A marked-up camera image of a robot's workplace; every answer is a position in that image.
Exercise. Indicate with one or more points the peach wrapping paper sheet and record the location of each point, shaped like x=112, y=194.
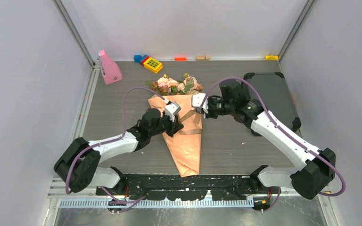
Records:
x=184, y=149

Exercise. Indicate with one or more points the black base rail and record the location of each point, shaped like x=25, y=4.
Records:
x=158, y=187

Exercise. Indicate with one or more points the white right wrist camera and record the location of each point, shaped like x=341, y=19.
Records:
x=199, y=103

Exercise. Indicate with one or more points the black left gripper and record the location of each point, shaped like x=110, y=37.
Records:
x=173, y=126

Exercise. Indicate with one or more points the red toy brick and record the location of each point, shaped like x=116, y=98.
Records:
x=144, y=59

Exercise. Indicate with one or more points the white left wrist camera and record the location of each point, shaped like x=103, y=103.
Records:
x=171, y=109

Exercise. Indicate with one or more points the tan ribbon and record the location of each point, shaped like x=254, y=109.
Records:
x=192, y=123

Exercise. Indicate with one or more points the dark grey hard case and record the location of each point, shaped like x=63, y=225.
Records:
x=273, y=89

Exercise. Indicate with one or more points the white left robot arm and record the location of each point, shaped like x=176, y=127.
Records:
x=79, y=166

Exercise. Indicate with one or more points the pink plastic wedge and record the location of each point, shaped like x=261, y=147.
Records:
x=111, y=72

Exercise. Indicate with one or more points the yellow corner block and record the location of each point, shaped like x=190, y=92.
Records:
x=271, y=58

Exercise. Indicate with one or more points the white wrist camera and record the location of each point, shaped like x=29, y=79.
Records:
x=171, y=109
x=199, y=103

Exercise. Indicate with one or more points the orange flat block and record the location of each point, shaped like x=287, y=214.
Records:
x=180, y=59

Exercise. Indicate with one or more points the pink and brown rose stem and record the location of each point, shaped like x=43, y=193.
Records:
x=189, y=85

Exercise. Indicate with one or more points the blue toy brick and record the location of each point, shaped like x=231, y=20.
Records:
x=137, y=58

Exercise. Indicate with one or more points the yellow toy brick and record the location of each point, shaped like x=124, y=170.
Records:
x=153, y=65

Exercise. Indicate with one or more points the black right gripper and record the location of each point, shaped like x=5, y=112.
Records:
x=209, y=115

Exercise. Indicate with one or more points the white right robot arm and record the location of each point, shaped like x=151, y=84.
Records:
x=314, y=171

